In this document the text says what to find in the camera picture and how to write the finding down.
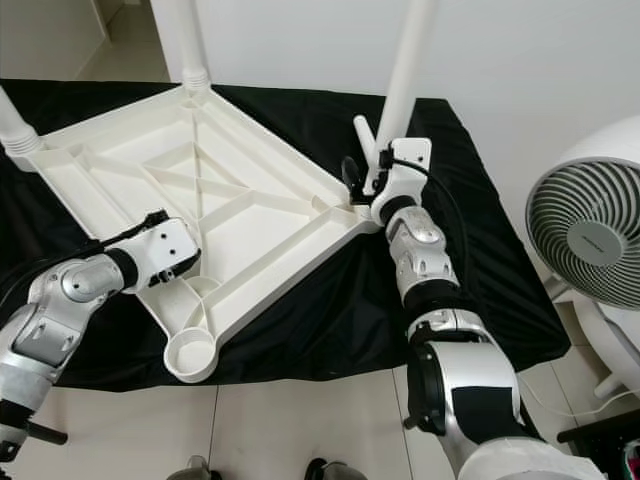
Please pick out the black table cloth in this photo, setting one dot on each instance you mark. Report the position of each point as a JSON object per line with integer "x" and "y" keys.
{"x": 360, "y": 300}

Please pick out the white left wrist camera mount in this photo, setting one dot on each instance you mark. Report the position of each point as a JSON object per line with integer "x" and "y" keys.
{"x": 170, "y": 245}

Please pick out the black metal rack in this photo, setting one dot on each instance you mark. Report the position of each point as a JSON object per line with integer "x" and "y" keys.
{"x": 600, "y": 425}

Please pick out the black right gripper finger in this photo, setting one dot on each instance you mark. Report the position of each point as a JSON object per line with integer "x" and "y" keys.
{"x": 352, "y": 175}

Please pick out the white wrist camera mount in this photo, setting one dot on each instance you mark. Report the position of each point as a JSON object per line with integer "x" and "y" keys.
{"x": 170, "y": 245}
{"x": 410, "y": 155}

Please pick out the robot left leg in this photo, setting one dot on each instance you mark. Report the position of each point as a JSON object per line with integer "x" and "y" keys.
{"x": 195, "y": 468}

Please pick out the black metal table leg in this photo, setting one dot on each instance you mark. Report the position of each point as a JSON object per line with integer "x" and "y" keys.
{"x": 45, "y": 433}

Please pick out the robot leg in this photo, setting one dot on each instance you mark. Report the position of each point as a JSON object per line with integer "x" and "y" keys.
{"x": 195, "y": 468}
{"x": 325, "y": 470}

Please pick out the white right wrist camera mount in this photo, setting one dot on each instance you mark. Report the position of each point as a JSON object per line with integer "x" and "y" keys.
{"x": 410, "y": 155}

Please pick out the robot right leg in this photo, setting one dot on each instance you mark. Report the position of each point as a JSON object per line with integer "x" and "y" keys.
{"x": 325, "y": 470}

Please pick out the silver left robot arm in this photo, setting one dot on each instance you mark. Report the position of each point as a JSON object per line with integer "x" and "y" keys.
{"x": 80, "y": 285}

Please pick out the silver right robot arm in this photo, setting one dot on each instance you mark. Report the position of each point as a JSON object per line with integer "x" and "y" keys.
{"x": 420, "y": 260}

